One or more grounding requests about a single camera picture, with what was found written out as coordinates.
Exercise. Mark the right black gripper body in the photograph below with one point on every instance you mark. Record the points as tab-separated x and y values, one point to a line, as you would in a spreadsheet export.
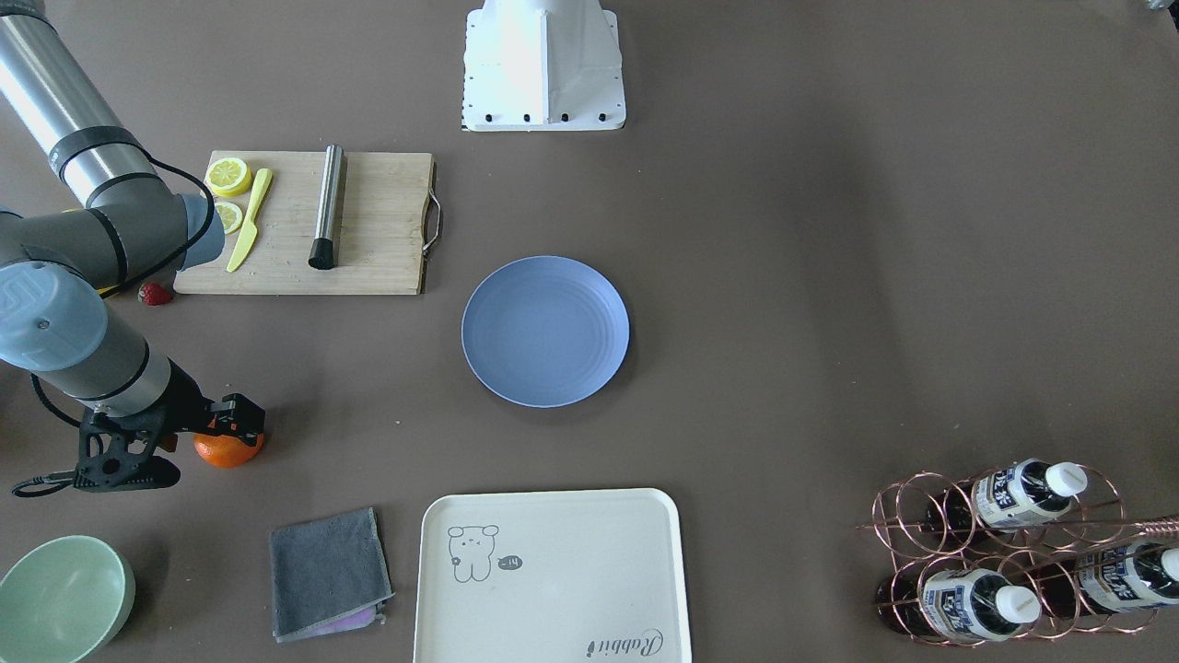
188	398

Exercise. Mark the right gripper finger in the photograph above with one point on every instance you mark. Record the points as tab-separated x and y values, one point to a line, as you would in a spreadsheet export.
237	416

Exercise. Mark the orange fruit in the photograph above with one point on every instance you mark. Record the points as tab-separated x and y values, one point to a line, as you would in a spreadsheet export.
226	452

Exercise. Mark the blue plate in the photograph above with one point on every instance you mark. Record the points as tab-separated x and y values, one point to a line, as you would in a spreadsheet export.
545	331

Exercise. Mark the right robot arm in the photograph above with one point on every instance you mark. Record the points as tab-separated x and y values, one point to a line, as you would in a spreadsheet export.
59	270

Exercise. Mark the red strawberry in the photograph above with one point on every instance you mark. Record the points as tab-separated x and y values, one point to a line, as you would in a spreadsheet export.
153	294

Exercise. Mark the green bowl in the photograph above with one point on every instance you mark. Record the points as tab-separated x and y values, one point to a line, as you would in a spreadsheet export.
65	600

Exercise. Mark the steel muddler black tip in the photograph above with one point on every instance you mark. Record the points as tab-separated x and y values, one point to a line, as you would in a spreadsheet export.
323	254

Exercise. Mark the yellow plastic knife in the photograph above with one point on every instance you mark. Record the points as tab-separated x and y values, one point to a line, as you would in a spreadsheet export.
249	230

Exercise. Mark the grey folded cloth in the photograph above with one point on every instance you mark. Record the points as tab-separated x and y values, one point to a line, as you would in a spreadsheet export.
328	576

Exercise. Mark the lemon slice lower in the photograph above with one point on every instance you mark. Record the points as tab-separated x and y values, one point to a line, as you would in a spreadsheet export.
230	215

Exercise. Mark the bamboo cutting board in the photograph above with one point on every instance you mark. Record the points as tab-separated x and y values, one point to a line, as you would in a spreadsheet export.
379	241

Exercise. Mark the lemon half upper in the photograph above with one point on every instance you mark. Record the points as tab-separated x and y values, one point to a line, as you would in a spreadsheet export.
228	177

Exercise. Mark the cream rabbit tray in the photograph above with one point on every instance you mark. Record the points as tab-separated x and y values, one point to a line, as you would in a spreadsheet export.
560	576

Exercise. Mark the tea bottle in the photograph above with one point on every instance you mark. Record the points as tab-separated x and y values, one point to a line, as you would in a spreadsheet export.
1025	494
957	607
1141	576

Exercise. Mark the tea bottle upper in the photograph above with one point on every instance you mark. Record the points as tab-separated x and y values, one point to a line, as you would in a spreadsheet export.
1025	494

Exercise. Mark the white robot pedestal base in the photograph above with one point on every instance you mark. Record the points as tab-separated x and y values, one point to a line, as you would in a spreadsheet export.
542	66

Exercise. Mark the copper wire bottle rack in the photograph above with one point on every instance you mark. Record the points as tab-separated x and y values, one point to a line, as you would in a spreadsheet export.
1098	520

